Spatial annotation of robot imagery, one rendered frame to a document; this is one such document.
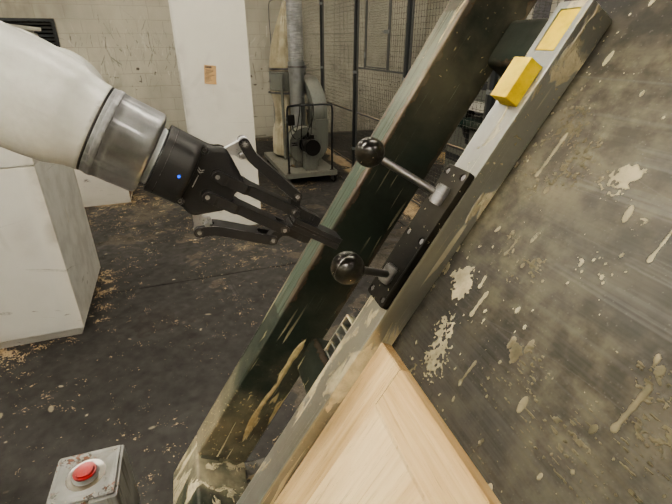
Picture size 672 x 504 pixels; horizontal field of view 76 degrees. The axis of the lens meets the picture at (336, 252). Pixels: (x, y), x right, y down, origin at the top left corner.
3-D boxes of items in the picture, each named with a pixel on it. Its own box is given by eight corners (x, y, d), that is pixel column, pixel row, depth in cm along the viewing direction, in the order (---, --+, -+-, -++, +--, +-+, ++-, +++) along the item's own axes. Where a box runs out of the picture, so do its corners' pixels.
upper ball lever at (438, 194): (438, 211, 56) (350, 158, 56) (454, 186, 55) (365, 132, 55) (441, 214, 52) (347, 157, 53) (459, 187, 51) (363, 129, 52)
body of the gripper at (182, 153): (172, 114, 48) (247, 153, 52) (141, 181, 50) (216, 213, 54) (170, 125, 41) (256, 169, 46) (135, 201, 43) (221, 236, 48)
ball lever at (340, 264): (375, 278, 59) (318, 270, 48) (390, 255, 58) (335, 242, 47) (396, 294, 57) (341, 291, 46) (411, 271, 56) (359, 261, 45)
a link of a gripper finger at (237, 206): (205, 188, 47) (199, 199, 47) (292, 230, 52) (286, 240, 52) (204, 178, 50) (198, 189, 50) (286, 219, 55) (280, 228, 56)
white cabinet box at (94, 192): (81, 196, 520) (64, 135, 489) (133, 190, 538) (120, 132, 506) (74, 208, 482) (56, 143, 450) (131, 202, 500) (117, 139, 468)
